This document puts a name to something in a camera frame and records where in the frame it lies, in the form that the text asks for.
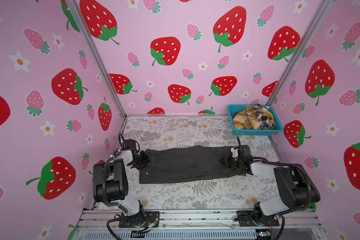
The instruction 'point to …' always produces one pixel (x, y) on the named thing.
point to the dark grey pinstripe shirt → (185, 163)
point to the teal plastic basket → (233, 109)
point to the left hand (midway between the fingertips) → (150, 159)
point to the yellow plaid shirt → (247, 119)
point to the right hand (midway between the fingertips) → (218, 159)
